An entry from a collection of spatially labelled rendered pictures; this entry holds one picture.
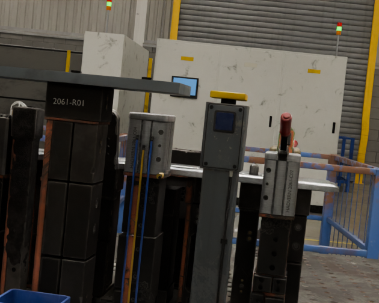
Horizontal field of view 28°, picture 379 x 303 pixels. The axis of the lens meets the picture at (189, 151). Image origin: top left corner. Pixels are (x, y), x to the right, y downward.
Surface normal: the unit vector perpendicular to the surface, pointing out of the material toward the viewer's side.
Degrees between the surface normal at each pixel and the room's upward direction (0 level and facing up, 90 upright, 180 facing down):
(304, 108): 90
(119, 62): 90
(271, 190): 90
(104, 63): 90
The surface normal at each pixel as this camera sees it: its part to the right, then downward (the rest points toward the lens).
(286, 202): -0.14, 0.04
